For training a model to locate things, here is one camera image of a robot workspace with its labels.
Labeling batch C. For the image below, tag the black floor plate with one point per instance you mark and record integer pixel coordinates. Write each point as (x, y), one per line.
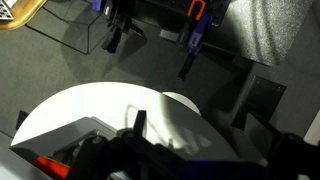
(263, 100)

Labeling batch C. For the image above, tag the white round table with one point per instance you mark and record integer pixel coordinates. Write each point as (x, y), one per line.
(100, 103)

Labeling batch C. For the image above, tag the grey toy stove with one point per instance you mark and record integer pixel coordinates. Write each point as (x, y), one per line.
(63, 135)

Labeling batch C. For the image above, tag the orange hook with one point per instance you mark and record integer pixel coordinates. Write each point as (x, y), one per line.
(190, 10)

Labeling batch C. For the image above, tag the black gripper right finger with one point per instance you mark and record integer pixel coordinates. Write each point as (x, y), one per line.
(296, 160)

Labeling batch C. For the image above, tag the black mounting platform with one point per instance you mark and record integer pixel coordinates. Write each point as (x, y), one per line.
(166, 6)

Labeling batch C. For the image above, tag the checkerboard calibration board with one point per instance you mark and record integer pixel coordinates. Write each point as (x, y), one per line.
(5, 11)

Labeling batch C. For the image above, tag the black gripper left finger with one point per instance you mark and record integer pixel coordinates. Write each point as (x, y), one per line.
(96, 156)

